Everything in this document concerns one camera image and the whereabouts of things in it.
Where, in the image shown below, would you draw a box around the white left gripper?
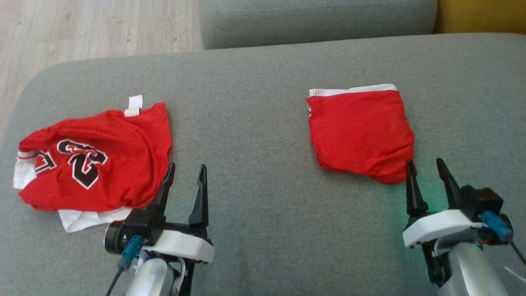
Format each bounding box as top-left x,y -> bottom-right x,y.
134,162 -> 215,264

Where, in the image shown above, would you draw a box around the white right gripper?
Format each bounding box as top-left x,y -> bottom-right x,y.
402,158 -> 486,286

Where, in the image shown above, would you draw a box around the red basketball jersey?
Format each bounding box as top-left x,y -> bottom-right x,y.
12,95 -> 172,233

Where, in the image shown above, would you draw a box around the red shorts with white trim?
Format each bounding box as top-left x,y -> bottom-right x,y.
306,84 -> 416,185

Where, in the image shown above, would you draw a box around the wide yellow sofa back cushion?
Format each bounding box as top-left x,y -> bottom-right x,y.
436,0 -> 526,34

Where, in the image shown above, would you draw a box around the grey sofa seat cushion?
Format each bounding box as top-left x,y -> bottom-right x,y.
198,0 -> 438,50

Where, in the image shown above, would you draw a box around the left cable with blue plug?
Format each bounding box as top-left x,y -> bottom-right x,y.
106,235 -> 144,296

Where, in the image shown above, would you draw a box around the cable with blue plug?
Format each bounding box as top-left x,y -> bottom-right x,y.
106,235 -> 144,296
480,210 -> 526,266

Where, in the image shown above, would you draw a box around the right cable with blue plug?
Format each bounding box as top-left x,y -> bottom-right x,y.
480,210 -> 526,266

